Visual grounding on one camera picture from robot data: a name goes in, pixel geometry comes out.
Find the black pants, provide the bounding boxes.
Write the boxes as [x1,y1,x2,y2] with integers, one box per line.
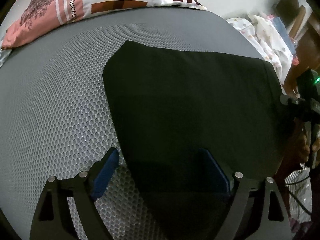
[102,40,289,240]

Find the plaid pink pillow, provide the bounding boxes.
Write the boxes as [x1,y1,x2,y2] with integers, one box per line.
[1,0,207,50]

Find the blue folded cloth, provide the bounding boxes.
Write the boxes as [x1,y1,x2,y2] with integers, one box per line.
[271,17,298,52]

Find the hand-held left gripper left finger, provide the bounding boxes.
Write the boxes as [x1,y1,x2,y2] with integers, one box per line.
[29,147,120,240]

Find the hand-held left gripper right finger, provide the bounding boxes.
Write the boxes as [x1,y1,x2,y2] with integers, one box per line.
[199,148,293,240]

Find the brown wooden furniture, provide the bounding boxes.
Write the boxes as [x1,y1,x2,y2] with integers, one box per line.
[275,0,320,98]

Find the person's right hand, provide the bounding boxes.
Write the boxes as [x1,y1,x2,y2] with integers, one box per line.
[293,119,320,165]

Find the black cable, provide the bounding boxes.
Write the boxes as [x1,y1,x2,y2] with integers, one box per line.
[285,164,314,217]

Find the white dotted cloth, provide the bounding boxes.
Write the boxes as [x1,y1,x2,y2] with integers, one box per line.
[226,14,299,84]

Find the grey mesh mat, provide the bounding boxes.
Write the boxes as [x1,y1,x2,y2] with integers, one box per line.
[0,7,284,240]

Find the light blue patterned cloth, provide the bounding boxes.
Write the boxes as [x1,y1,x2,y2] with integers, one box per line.
[0,48,12,68]

